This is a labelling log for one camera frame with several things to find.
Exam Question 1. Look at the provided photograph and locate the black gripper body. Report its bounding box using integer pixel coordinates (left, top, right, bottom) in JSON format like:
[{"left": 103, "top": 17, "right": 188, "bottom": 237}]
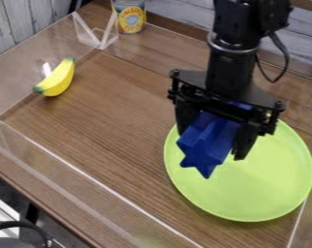
[{"left": 169, "top": 69, "right": 287, "bottom": 136}]

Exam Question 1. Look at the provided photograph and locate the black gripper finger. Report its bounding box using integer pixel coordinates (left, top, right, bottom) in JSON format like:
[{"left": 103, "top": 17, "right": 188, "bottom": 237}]
[
  {"left": 232, "top": 123, "right": 261, "bottom": 161},
  {"left": 175, "top": 102, "right": 201, "bottom": 135}
]

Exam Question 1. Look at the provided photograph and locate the blue star-shaped block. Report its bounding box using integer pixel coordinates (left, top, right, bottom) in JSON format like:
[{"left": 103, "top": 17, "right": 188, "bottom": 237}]
[{"left": 177, "top": 111, "right": 242, "bottom": 179}]

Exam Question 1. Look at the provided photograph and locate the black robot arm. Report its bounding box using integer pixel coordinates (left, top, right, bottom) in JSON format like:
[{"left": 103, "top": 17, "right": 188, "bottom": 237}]
[{"left": 169, "top": 0, "right": 292, "bottom": 160}]

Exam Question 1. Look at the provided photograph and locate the green round plate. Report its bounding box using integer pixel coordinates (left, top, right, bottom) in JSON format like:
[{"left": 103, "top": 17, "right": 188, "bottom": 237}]
[{"left": 163, "top": 122, "right": 312, "bottom": 222}]

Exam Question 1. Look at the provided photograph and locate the yellow blue labelled can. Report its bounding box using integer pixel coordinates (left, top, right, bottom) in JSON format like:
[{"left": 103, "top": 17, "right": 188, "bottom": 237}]
[{"left": 111, "top": 0, "right": 146, "bottom": 34}]

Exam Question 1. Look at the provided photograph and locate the yellow toy banana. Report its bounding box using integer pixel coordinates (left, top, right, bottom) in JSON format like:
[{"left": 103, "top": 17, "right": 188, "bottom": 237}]
[{"left": 32, "top": 56, "right": 75, "bottom": 97}]

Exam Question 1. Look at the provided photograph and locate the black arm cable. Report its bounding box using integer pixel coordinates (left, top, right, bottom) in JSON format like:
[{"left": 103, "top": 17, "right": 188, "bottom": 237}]
[{"left": 253, "top": 32, "right": 292, "bottom": 84}]

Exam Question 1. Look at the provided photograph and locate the clear acrylic corner bracket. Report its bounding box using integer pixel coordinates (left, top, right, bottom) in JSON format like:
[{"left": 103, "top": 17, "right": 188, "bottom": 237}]
[{"left": 72, "top": 12, "right": 119, "bottom": 50}]

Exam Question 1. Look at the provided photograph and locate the clear acrylic front wall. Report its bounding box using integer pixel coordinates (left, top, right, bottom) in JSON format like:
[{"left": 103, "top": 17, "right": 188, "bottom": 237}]
[{"left": 0, "top": 119, "right": 202, "bottom": 248}]

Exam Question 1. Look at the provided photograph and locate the black cable bottom left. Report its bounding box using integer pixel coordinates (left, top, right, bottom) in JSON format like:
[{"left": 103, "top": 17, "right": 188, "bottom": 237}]
[{"left": 0, "top": 221, "right": 56, "bottom": 248}]

